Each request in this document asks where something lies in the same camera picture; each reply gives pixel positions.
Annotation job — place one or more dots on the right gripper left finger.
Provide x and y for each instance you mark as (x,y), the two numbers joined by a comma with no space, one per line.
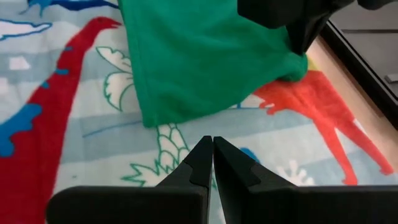
(140,205)

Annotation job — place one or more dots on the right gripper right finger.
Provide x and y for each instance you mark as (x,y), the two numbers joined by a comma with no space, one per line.
(295,205)

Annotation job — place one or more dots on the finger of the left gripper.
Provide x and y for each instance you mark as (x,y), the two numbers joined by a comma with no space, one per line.
(306,34)

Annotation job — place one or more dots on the dinosaur print towel green back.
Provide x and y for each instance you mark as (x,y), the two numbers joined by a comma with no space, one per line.
(93,130)

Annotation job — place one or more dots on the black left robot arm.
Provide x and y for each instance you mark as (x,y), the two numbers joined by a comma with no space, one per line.
(376,3)

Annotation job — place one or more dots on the black aluminium rig frame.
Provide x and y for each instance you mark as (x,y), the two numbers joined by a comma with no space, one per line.
(367,77)

